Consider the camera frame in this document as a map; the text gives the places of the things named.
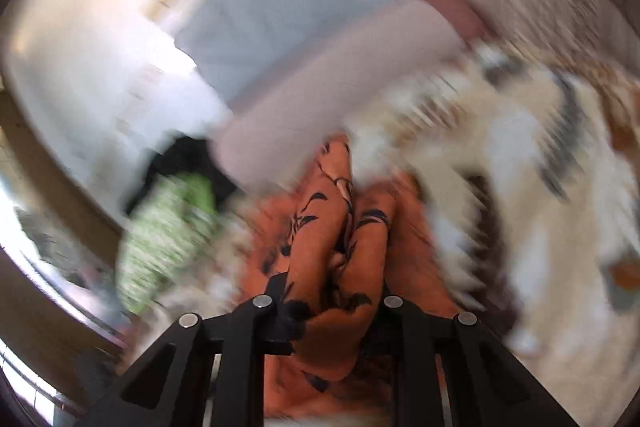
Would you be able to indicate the leaf print blanket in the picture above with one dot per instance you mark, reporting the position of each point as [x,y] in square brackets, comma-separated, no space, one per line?
[540,187]

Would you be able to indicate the wooden door with glass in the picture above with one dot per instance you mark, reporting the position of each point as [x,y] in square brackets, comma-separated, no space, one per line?
[55,287]

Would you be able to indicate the green checkered pillow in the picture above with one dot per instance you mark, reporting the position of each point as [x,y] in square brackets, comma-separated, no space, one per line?
[160,242]

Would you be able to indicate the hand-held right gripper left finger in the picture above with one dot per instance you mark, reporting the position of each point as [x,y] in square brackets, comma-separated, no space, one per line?
[265,317]

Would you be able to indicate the orange floral blouse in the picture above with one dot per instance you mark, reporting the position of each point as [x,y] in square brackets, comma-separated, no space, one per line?
[350,257]

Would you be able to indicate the black cloth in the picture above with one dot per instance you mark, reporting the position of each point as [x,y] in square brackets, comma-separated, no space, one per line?
[175,159]

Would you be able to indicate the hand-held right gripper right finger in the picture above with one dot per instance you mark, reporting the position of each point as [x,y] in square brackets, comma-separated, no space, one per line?
[400,322]

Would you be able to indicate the grey pillow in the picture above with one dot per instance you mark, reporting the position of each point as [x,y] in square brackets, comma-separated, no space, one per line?
[295,32]

